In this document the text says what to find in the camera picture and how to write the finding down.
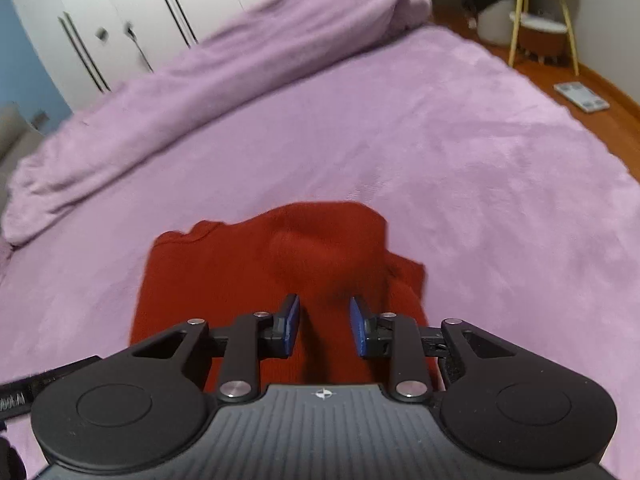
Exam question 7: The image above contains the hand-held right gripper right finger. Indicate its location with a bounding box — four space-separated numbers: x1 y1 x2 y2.
348 296 517 404

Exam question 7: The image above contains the red knit sweater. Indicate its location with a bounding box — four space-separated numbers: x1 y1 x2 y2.
129 201 447 394

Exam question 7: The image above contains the brown stool with white top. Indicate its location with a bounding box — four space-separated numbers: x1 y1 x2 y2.
518 13 572 60

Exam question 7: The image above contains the grey padded headboard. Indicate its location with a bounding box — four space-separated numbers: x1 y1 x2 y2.
0 102 42 173

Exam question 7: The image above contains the yellow-legged side table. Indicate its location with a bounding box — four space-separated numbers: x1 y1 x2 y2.
507 0 582 77

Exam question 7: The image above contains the white round bin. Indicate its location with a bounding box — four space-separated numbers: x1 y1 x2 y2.
477 0 519 45

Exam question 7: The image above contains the purple rolled duvet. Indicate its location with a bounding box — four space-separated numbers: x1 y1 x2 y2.
0 0 434 247

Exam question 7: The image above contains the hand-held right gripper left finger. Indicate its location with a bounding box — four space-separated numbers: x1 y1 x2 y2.
131 294 301 404

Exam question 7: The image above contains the white wardrobe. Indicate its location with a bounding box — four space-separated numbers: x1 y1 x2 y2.
6 0 323 112

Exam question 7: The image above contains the purple fleece bed blanket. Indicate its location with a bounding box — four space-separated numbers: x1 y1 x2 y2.
0 24 640 480

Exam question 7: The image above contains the grey bathroom scale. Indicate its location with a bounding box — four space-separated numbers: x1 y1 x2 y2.
553 81 612 113

